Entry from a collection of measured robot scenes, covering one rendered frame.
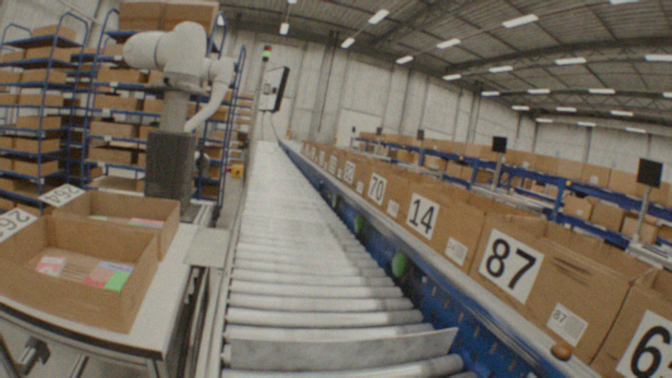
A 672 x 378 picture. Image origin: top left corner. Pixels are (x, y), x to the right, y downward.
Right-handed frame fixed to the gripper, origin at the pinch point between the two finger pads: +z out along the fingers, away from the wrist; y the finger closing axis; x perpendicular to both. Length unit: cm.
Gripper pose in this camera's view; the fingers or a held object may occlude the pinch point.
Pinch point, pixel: (205, 163)
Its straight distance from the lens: 138.9
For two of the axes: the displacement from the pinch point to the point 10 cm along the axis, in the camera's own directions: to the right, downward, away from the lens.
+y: -1.7, -9.6, -2.1
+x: 8.4, -2.5, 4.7
